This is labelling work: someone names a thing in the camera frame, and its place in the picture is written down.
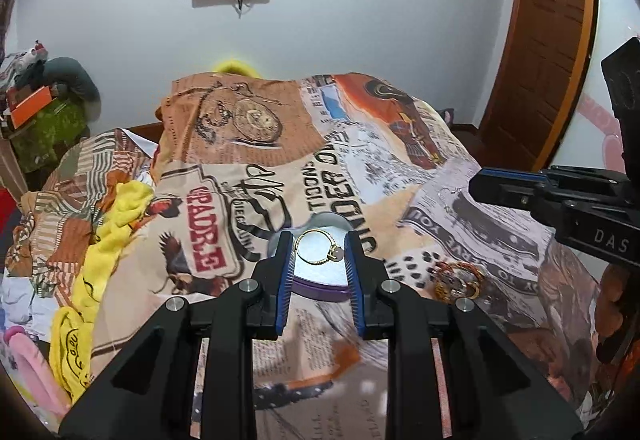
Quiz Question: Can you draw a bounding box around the grey stuffed cushion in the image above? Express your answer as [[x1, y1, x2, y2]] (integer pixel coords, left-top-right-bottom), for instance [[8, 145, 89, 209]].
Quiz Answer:
[[14, 57, 100, 103]]

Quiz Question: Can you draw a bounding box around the yellow plastic hoop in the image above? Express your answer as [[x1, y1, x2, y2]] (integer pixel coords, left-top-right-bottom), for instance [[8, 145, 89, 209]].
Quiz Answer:
[[213, 59, 262, 79]]

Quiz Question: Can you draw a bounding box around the dark purple bag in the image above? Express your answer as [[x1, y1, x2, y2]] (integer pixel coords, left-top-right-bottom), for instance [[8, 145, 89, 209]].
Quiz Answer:
[[439, 108, 454, 127]]

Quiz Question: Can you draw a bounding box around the green patterned bag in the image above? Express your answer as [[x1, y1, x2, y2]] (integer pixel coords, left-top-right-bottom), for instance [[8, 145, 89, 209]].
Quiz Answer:
[[9, 98, 89, 173]]

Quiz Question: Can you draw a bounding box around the orange box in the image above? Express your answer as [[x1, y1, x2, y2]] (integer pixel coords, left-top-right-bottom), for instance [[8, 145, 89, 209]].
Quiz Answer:
[[10, 85, 53, 129]]

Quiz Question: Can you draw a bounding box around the red box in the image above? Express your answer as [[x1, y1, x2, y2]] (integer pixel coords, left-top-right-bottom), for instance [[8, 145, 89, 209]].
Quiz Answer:
[[0, 186, 21, 238]]

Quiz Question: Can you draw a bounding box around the brown wooden door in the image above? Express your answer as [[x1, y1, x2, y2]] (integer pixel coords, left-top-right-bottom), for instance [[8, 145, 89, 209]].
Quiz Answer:
[[478, 0, 597, 171]]

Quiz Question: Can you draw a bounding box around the gold ring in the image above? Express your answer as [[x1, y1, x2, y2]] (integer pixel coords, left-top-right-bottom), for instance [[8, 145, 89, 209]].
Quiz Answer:
[[292, 228, 346, 267]]

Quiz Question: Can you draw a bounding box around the purple heart-shaped jewelry box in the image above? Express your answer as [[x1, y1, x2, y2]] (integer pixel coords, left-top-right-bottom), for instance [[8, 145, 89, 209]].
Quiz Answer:
[[285, 212, 352, 302]]

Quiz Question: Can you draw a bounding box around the printed patchwork bed blanket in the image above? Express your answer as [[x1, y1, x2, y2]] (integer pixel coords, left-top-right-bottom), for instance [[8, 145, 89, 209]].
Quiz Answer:
[[1, 74, 598, 439]]

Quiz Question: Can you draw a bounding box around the yellow cloth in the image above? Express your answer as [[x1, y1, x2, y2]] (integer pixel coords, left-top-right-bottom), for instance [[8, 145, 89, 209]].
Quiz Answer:
[[49, 181, 153, 403]]

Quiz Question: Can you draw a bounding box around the pink cloth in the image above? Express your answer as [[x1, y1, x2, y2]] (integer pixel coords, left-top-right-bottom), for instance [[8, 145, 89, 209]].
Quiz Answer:
[[3, 326, 70, 418]]

